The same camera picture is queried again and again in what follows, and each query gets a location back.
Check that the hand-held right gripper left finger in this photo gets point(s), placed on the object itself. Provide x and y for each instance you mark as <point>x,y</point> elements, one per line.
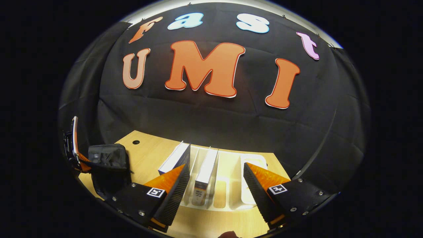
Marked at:
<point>172,201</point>

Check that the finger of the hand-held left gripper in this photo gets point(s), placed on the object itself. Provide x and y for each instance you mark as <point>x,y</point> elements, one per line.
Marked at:
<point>84,164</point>

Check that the black schoolbag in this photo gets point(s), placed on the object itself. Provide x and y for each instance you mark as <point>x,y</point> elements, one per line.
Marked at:
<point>109,157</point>

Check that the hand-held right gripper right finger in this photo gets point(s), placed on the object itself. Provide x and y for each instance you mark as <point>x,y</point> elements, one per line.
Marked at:
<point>259,198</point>

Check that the black backdrop cloth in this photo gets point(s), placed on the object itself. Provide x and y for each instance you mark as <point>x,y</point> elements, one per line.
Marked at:
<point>214,122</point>

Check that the blue and white book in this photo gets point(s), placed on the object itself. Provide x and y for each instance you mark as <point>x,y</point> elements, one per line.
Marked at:
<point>206,168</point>
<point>173,158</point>

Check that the white plastic bookshelf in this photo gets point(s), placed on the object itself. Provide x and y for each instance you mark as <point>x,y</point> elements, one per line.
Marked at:
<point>234,191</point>

